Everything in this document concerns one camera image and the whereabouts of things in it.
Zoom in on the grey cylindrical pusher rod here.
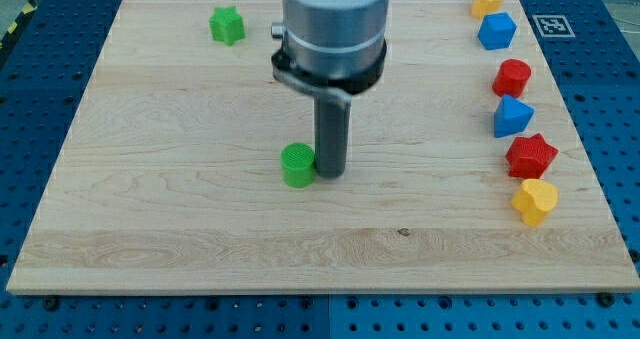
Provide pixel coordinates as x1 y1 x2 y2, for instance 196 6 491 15
314 100 350 178

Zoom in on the green cylinder block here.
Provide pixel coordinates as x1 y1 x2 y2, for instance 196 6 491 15
280 142 315 188

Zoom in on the blue triangle block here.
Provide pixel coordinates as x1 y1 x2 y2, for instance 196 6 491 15
493 94 535 138

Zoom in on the green star block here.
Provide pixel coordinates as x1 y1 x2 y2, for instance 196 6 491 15
209 6 246 46

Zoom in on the light wooden board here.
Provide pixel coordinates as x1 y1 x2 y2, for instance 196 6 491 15
7 0 639 296

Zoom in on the red cylinder block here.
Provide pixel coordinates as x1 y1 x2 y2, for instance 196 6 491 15
492 59 532 98

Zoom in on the blue hexagon block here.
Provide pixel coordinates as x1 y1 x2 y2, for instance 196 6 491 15
477 12 517 50

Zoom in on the yellow hexagon block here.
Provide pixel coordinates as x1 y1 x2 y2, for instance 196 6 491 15
470 0 502 19

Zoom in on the red star block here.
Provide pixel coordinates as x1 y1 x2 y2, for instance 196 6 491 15
505 133 558 179

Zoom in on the yellow heart block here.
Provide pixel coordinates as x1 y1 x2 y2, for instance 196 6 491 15
511 179 559 227

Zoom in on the white fiducial marker tag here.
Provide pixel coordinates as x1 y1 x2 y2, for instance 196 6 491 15
532 14 575 38

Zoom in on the black yellow hazard tape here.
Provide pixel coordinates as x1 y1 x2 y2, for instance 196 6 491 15
1 0 38 52

